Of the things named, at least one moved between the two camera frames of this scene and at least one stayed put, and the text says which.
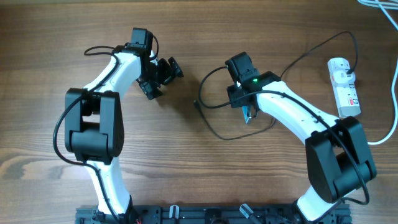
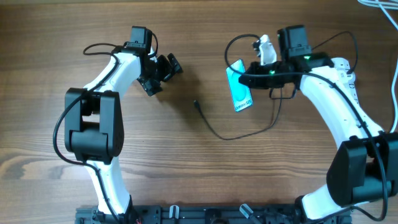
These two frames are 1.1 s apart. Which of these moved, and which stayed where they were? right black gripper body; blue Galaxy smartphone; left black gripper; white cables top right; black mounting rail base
Moved: blue Galaxy smartphone; right black gripper body
Stayed: black mounting rail base; white cables top right; left black gripper
